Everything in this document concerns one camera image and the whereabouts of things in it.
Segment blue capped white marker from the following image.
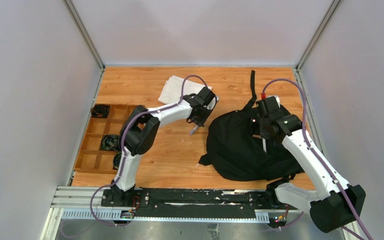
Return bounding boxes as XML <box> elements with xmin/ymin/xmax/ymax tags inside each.
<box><xmin>262</xmin><ymin>138</ymin><xmax>268</xmax><ymax>153</ymax></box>

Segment lilac capped white marker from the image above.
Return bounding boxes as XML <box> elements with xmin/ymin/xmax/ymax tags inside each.
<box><xmin>189</xmin><ymin>125</ymin><xmax>200</xmax><ymax>135</ymax></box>

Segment black student backpack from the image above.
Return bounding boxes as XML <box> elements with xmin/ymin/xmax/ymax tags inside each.
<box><xmin>198</xmin><ymin>70</ymin><xmax>304</xmax><ymax>182</ymax></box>

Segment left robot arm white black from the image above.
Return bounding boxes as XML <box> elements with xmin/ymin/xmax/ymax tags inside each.
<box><xmin>110</xmin><ymin>87</ymin><xmax>220</xmax><ymax>207</ymax></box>

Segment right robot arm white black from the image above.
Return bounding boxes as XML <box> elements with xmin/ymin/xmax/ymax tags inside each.
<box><xmin>256</xmin><ymin>96</ymin><xmax>366</xmax><ymax>233</ymax></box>

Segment folded white cloth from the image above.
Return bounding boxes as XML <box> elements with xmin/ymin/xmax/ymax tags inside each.
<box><xmin>158</xmin><ymin>75</ymin><xmax>205</xmax><ymax>106</ymax></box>

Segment wooden compartment tray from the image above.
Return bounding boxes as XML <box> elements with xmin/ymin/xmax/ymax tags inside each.
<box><xmin>73</xmin><ymin>104</ymin><xmax>136</xmax><ymax>174</ymax></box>

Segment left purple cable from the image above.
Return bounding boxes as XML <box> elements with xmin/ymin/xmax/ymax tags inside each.
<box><xmin>89</xmin><ymin>74</ymin><xmax>209</xmax><ymax>228</ymax></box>

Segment coiled dark strap lower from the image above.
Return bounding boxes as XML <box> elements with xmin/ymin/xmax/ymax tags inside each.
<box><xmin>113</xmin><ymin>152</ymin><xmax>123</xmax><ymax>171</ymax></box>

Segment coiled dark strap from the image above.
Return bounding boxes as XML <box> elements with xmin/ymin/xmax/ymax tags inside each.
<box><xmin>113</xmin><ymin>152</ymin><xmax>123</xmax><ymax>171</ymax></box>
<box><xmin>100</xmin><ymin>134</ymin><xmax>120</xmax><ymax>152</ymax></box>

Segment coiled dark strap left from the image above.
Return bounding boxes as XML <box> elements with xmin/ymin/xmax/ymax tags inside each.
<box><xmin>100</xmin><ymin>134</ymin><xmax>120</xmax><ymax>152</ymax></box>

